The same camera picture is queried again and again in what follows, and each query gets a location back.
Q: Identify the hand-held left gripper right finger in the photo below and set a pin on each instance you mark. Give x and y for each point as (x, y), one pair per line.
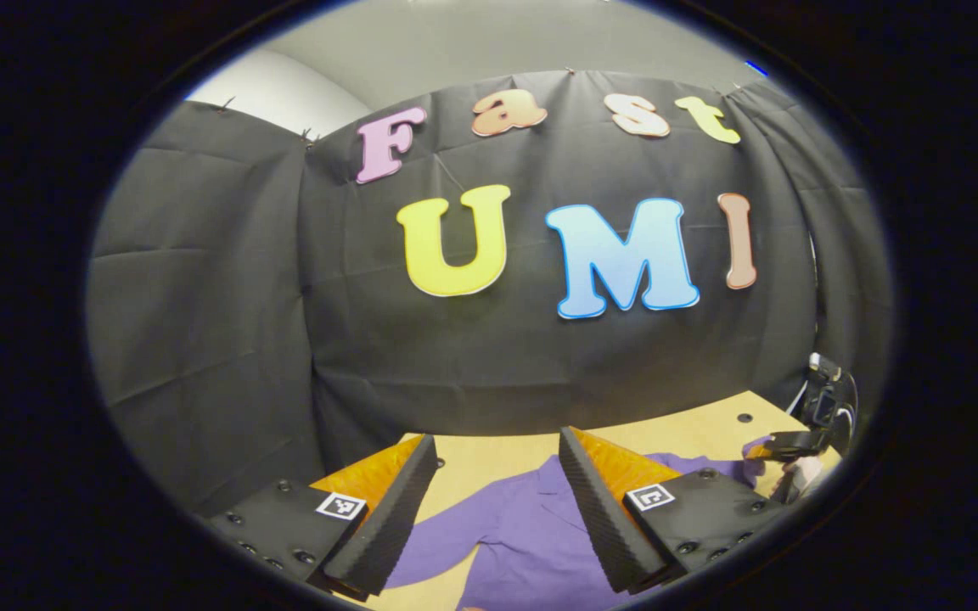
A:
(604, 526)

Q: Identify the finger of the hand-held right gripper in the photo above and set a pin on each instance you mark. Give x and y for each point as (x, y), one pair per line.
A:
(795, 443)

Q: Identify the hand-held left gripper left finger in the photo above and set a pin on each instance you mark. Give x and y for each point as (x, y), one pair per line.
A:
(387, 526)

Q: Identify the purple jacket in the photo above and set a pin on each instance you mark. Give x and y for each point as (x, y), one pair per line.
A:
(523, 543)

